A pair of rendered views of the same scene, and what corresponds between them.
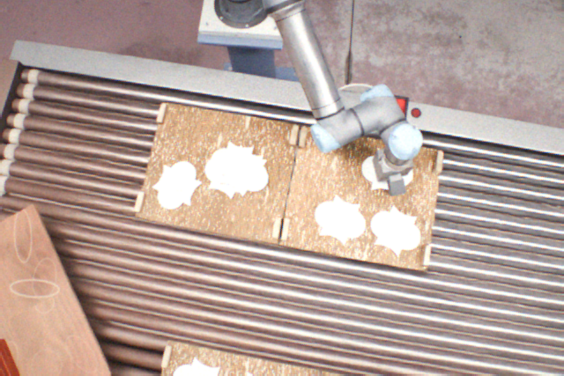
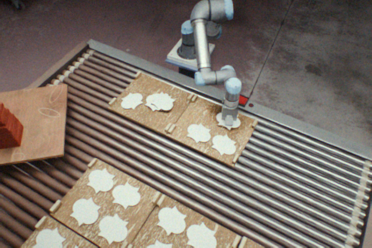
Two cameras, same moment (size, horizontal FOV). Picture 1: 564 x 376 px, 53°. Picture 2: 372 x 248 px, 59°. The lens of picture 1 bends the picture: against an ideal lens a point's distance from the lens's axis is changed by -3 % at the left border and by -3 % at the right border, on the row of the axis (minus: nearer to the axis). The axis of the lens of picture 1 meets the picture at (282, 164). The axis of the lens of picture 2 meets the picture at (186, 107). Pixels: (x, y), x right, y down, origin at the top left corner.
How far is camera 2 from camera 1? 89 cm
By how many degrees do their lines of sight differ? 26
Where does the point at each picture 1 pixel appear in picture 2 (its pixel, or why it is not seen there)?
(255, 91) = (181, 79)
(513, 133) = (297, 125)
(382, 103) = (228, 71)
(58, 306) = (55, 121)
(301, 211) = (182, 125)
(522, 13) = (336, 124)
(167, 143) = (135, 86)
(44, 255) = (61, 102)
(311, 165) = (194, 110)
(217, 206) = (145, 113)
